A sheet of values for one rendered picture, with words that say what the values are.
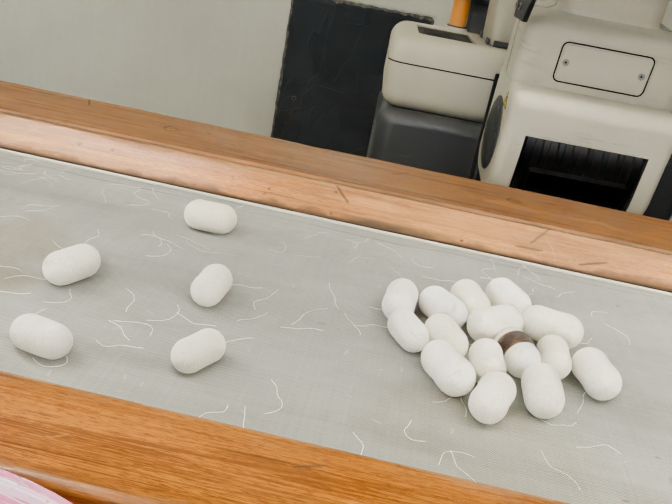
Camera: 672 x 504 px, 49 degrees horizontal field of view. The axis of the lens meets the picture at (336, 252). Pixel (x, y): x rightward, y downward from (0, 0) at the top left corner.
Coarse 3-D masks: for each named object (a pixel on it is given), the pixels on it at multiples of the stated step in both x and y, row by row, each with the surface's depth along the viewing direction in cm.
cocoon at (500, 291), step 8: (496, 280) 48; (504, 280) 48; (488, 288) 48; (496, 288) 47; (504, 288) 47; (512, 288) 47; (488, 296) 48; (496, 296) 47; (504, 296) 46; (512, 296) 46; (520, 296) 46; (528, 296) 47; (496, 304) 47; (504, 304) 46; (512, 304) 46; (520, 304) 46; (528, 304) 46; (520, 312) 46
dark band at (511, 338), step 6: (516, 330) 42; (504, 336) 41; (510, 336) 41; (516, 336) 41; (522, 336) 41; (528, 336) 42; (498, 342) 42; (504, 342) 41; (510, 342) 41; (516, 342) 41; (504, 348) 41; (504, 354) 41
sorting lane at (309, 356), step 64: (0, 192) 52; (64, 192) 54; (128, 192) 56; (192, 192) 58; (0, 256) 43; (128, 256) 46; (192, 256) 48; (256, 256) 49; (320, 256) 51; (384, 256) 53; (448, 256) 55; (0, 320) 37; (64, 320) 38; (128, 320) 39; (192, 320) 40; (256, 320) 42; (320, 320) 43; (384, 320) 44; (640, 320) 51; (64, 384) 33; (128, 384) 34; (192, 384) 35; (256, 384) 36; (320, 384) 37; (384, 384) 38; (576, 384) 41; (640, 384) 43; (384, 448) 33; (448, 448) 34; (512, 448) 35; (576, 448) 36; (640, 448) 37
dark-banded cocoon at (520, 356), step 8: (512, 328) 42; (496, 336) 42; (520, 344) 40; (528, 344) 40; (512, 352) 40; (520, 352) 40; (528, 352) 40; (536, 352) 40; (504, 360) 41; (512, 360) 40; (520, 360) 40; (528, 360) 40; (536, 360) 40; (512, 368) 40; (520, 368) 40; (520, 376) 40
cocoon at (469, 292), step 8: (464, 280) 47; (472, 280) 47; (456, 288) 47; (464, 288) 46; (472, 288) 46; (480, 288) 46; (456, 296) 46; (464, 296) 45; (472, 296) 45; (480, 296) 45; (472, 304) 45; (480, 304) 45; (488, 304) 45
